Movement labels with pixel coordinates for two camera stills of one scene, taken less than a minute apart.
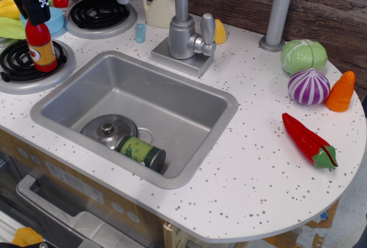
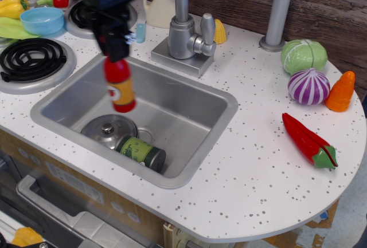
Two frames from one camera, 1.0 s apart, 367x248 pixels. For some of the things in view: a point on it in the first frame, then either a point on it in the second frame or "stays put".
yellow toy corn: x=220 y=34 stays put
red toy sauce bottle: x=41 y=47 -> x=120 y=86
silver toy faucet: x=183 y=49 stays put
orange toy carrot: x=339 y=98 stays put
